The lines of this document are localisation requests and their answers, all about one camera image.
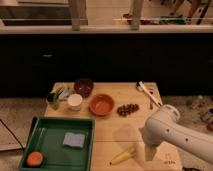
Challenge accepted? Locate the yellow banana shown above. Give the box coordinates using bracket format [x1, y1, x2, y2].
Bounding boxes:
[110, 147, 136, 165]

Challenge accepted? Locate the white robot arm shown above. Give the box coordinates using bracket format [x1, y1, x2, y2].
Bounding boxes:
[140, 104, 213, 164]

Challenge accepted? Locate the red bowl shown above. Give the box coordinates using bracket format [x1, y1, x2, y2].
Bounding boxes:
[89, 94, 115, 116]

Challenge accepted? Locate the dark brown bowl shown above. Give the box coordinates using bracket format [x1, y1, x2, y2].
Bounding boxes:
[74, 78, 94, 98]

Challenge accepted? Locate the bunch of dark grapes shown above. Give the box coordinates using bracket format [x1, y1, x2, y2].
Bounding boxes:
[117, 104, 139, 117]

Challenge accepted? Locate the blue sponge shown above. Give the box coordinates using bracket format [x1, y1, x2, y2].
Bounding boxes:
[63, 132, 85, 148]

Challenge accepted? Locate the white cup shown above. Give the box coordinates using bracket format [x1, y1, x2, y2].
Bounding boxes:
[67, 94, 83, 111]

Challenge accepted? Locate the small packet pile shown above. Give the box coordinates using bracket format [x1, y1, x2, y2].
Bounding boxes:
[55, 86, 73, 101]

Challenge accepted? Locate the green plastic tray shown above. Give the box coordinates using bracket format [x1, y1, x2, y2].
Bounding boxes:
[19, 117, 95, 171]

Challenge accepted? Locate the orange fruit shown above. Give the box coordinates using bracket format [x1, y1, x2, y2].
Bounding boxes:
[26, 151, 44, 167]

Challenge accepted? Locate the black cable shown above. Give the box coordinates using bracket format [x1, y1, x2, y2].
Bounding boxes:
[0, 118, 26, 150]

